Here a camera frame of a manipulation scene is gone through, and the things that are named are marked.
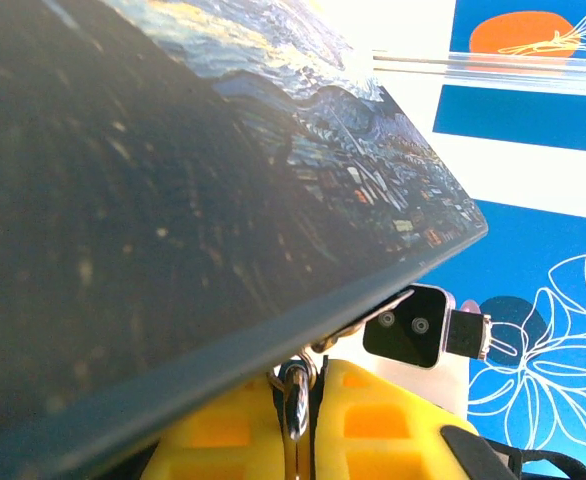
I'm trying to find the starry night tin box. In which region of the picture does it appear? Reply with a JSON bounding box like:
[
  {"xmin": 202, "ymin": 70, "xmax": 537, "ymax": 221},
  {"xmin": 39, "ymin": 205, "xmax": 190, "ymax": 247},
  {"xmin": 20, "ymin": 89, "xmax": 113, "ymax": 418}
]
[{"xmin": 0, "ymin": 0, "xmax": 489, "ymax": 480}]

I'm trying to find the blue floral patterned cloth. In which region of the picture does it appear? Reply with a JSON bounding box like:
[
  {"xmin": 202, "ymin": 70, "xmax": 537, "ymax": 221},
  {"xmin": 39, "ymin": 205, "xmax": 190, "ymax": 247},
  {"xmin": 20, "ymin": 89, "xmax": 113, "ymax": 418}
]
[{"xmin": 420, "ymin": 199, "xmax": 586, "ymax": 480}]

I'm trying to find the blue panel with leaf lines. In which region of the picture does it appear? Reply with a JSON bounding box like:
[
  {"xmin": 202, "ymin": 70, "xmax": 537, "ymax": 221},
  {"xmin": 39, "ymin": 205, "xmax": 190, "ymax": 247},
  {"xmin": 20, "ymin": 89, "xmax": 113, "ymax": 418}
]
[{"xmin": 432, "ymin": 84, "xmax": 586, "ymax": 154}]

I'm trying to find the blue panel with fern drawing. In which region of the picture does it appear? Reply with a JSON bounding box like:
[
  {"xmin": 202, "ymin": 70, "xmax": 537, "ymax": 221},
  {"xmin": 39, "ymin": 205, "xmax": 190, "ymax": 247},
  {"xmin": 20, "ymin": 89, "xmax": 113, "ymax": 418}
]
[{"xmin": 450, "ymin": 0, "xmax": 586, "ymax": 61}]

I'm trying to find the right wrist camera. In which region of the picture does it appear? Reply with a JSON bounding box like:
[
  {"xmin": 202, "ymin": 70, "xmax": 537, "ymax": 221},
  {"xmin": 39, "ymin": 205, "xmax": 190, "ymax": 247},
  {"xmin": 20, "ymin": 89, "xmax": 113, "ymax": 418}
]
[{"xmin": 361, "ymin": 283, "xmax": 470, "ymax": 417}]

